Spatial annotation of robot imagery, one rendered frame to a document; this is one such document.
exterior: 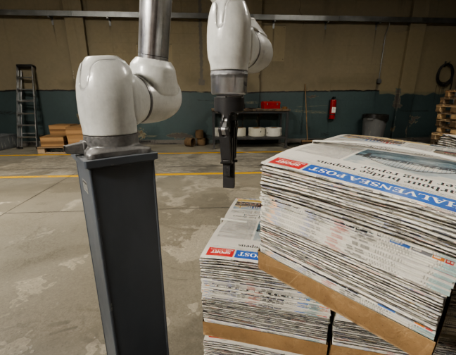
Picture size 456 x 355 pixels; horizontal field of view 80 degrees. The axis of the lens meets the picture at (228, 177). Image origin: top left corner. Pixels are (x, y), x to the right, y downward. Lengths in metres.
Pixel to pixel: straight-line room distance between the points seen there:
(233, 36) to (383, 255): 0.51
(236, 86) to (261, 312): 0.52
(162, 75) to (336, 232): 0.74
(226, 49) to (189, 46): 6.53
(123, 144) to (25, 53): 7.48
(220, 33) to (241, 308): 0.61
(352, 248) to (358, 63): 7.68
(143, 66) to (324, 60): 6.90
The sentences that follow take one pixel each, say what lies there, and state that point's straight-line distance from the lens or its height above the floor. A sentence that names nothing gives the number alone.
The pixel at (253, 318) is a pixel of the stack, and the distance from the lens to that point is 0.70.
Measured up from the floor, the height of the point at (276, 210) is 0.97.
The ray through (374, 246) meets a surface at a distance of 0.43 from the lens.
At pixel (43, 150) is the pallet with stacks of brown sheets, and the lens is 7.02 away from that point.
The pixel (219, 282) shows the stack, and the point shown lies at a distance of 0.65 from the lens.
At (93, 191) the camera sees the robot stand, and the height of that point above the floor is 0.91.
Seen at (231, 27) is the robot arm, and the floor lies 1.31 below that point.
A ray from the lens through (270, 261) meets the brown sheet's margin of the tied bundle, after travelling 0.55.
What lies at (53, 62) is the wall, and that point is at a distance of 7.97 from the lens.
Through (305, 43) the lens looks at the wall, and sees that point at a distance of 7.57.
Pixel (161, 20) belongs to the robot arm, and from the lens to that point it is 1.01.
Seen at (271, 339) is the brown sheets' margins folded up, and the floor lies 0.63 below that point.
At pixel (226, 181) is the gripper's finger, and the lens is 0.74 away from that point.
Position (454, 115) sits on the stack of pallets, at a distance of 7.13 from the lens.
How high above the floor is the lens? 1.16
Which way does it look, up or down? 16 degrees down
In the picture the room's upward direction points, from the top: straight up
